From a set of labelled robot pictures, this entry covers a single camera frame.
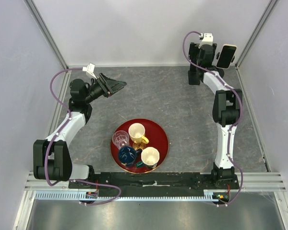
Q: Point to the yellow handled cream mug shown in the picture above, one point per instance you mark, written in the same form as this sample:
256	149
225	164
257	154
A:
137	133

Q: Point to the clear drinking glass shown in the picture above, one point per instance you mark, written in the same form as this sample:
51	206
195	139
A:
120	139

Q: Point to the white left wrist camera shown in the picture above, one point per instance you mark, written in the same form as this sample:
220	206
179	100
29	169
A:
89	70

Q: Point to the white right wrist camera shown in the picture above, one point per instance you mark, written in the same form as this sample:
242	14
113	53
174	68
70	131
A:
206	39

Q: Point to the black phone stand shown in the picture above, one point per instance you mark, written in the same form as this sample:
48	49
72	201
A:
224	60

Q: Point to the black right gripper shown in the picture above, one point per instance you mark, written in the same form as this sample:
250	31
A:
194	48

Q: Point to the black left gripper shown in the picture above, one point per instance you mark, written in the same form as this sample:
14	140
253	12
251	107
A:
104	83

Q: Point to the cream cup with green label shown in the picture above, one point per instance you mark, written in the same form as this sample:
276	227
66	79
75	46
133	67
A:
150	157

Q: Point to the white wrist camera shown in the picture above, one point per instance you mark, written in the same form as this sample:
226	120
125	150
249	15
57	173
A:
206	39
89	70

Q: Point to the cream cased smartphone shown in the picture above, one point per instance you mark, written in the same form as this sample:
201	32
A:
229	48

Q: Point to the slotted grey cable duct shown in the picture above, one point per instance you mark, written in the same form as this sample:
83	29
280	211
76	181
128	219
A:
87	196

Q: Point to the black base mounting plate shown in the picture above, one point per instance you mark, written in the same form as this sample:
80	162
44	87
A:
164	183

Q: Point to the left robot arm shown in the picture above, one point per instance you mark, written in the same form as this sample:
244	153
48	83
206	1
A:
51	157

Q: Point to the dark blue cup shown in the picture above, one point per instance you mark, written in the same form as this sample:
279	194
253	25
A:
127	155

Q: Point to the round red tray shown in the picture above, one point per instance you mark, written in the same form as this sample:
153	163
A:
157	139

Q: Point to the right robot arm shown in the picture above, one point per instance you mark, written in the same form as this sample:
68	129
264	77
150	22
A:
226	108

